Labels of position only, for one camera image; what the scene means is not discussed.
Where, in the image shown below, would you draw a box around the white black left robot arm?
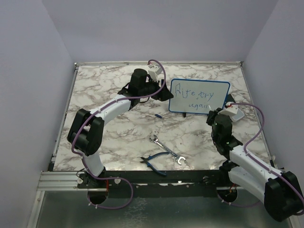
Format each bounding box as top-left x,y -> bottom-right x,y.
67,65 -> 173,188

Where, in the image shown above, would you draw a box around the silver combination wrench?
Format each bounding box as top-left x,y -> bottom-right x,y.
149,135 -> 186,165

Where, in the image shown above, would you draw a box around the blue framed whiteboard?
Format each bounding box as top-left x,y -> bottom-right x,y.
169,78 -> 230,114

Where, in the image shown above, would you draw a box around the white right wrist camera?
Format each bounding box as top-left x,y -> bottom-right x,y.
219,102 -> 238,117

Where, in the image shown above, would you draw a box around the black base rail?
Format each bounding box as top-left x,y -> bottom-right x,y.
77,169 -> 236,199

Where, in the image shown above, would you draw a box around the blue handled pliers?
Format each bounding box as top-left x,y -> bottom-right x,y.
139,152 -> 170,177

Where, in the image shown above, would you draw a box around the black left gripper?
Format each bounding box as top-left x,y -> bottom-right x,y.
139,76 -> 173,101

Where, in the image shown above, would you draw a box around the white plastic box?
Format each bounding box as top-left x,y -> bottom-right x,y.
231,108 -> 245,122

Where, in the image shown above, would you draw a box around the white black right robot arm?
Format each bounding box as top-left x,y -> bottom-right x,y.
206,108 -> 304,222

